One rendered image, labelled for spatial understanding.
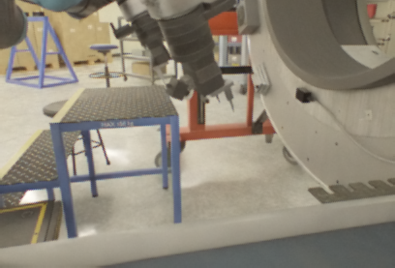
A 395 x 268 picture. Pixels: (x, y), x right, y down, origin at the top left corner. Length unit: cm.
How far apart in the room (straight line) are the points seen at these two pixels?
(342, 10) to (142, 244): 123
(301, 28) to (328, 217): 79
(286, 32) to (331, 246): 78
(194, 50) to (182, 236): 27
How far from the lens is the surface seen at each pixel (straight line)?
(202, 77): 49
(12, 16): 107
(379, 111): 73
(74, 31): 755
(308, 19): 114
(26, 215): 114
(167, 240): 34
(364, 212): 43
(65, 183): 114
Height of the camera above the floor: 90
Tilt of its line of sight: 18 degrees down
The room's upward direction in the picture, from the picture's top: straight up
